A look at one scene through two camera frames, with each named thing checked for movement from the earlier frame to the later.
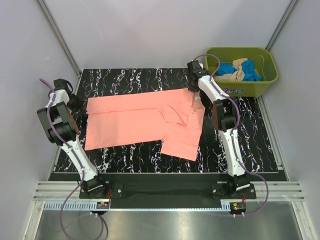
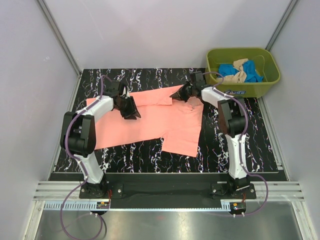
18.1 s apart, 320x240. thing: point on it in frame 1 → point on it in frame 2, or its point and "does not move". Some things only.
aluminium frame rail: [63, 191] does not move
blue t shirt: [248, 68] does not move
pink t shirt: [174, 117] does not move
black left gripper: [80, 106] → [128, 115]
